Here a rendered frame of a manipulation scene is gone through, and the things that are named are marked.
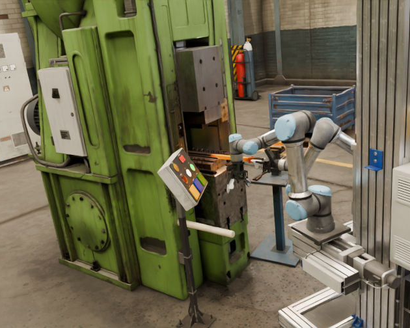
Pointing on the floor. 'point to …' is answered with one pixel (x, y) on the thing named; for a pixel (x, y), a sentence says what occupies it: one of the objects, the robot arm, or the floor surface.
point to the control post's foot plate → (204, 320)
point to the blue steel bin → (315, 103)
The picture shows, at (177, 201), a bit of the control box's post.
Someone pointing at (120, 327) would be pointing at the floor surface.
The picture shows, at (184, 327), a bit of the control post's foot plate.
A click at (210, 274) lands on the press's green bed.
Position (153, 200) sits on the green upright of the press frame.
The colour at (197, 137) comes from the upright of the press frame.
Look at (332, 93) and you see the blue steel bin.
